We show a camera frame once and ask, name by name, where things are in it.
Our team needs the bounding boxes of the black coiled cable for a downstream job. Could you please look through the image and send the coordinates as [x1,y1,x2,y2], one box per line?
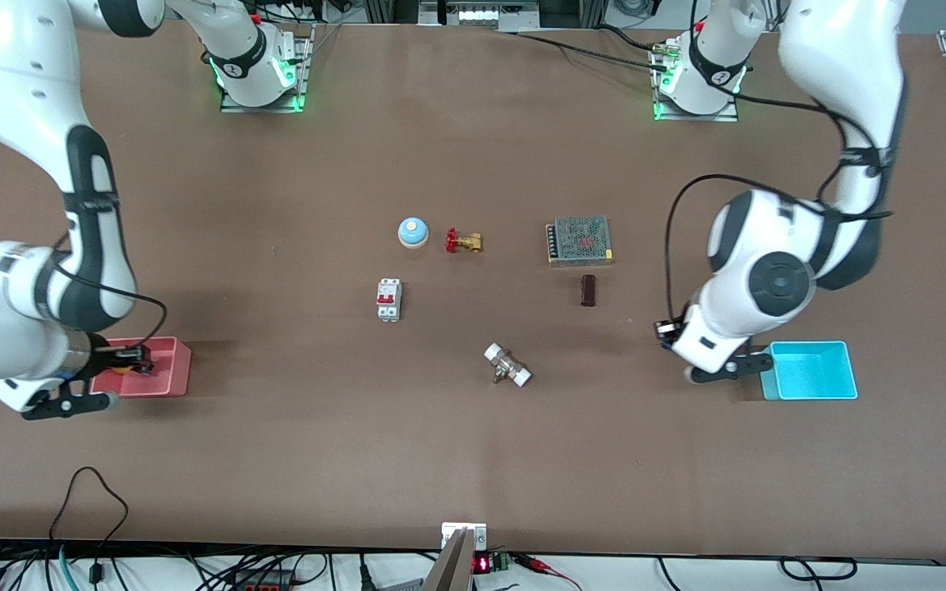
[779,557,858,583]

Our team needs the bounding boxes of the cyan plastic bin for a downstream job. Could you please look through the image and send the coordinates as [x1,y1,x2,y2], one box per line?
[760,341,859,401]

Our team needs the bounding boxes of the metal mesh power supply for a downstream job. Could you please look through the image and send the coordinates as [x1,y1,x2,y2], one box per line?
[546,215,614,267]

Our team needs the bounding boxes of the metal control box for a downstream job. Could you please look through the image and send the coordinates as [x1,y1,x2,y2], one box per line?
[418,0,541,32]

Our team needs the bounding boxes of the thin black looped cable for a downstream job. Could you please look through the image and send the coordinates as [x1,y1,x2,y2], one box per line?
[49,467,130,585]

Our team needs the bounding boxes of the black cable across table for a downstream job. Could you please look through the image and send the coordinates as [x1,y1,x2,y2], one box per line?
[514,31,671,73]

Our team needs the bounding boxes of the small metal mounting bracket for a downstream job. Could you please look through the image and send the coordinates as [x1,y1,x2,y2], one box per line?
[441,522,488,552]

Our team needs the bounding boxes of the pink plastic bin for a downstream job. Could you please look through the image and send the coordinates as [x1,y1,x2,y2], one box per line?
[90,337,192,398]

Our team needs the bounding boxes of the red clip lead cable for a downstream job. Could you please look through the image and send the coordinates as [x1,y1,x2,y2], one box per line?
[514,554,582,591]

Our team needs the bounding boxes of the metal fitting white ends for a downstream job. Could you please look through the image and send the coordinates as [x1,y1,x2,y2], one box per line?
[484,343,533,389]

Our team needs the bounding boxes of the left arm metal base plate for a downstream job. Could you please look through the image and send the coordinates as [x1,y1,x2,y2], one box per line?
[652,37,740,123]

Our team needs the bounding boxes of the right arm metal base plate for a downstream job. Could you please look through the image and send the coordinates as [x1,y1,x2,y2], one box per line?
[220,23,315,114]

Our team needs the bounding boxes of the white circuit breaker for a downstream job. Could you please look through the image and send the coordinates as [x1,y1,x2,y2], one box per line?
[376,278,402,323]

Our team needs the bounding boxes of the grey camera mount pole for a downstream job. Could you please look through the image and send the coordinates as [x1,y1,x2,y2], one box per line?
[422,528,475,591]

